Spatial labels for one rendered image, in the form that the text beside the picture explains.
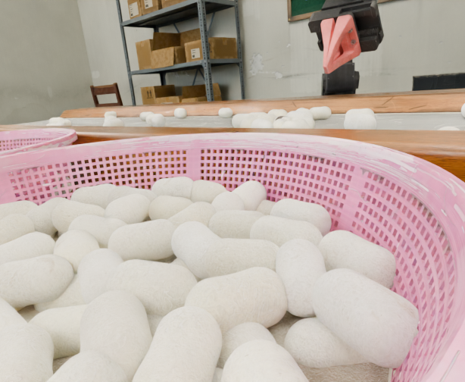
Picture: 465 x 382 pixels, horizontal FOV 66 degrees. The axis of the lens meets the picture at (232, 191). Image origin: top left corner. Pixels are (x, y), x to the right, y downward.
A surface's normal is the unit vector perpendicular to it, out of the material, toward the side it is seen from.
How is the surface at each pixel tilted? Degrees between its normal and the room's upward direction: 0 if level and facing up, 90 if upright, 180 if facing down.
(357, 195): 72
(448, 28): 90
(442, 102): 45
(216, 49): 90
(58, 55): 90
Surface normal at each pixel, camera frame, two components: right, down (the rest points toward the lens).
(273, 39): -0.67, 0.26
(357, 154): -0.94, -0.09
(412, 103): -0.50, -0.48
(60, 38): 0.74, 0.13
